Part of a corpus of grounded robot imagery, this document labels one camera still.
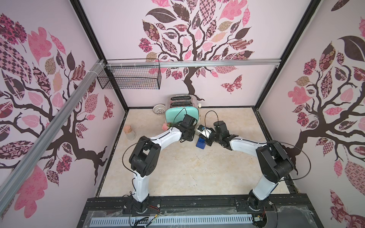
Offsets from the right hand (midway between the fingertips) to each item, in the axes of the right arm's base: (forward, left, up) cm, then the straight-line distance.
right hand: (201, 132), depth 93 cm
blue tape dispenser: (-6, 0, -3) cm, 7 cm away
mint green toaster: (+20, +15, +7) cm, 26 cm away
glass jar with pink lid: (+1, +49, -3) cm, 49 cm away
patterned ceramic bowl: (+30, +33, -7) cm, 45 cm away
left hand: (+1, +3, -1) cm, 4 cm away
